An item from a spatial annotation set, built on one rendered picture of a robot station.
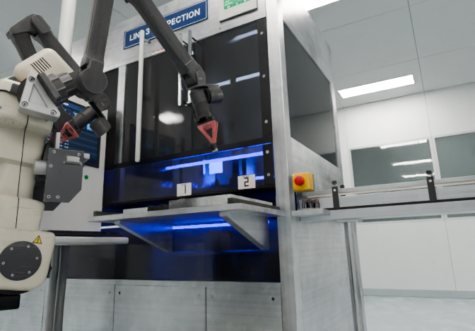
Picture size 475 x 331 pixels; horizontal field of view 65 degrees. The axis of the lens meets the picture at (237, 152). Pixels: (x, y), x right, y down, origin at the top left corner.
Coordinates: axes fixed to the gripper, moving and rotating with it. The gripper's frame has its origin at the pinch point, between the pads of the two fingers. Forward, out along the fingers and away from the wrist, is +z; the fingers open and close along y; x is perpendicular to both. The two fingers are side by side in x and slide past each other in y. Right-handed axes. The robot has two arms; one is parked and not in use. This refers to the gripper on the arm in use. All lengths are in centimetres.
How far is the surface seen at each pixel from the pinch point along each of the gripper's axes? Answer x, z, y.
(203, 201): 9.0, 19.9, -7.2
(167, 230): 41, 26, 36
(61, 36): 66, -88, 44
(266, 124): -19.3, -3.9, 31.4
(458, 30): -241, -68, 295
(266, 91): -24.6, -18.1, 33.7
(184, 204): 16.3, 18.6, -4.7
